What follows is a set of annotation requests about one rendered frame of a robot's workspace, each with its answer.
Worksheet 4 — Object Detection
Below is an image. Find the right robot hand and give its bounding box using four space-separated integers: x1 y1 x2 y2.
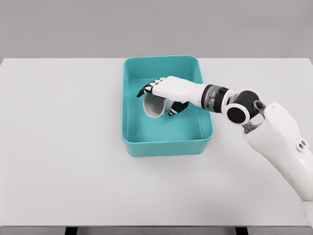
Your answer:
136 75 194 117

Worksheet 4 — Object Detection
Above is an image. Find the white paper cup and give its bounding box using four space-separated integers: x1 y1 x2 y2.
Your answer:
142 94 174 118

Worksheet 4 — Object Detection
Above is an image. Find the teal rectangular plastic basket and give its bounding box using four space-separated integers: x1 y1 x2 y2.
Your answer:
121 55 215 158

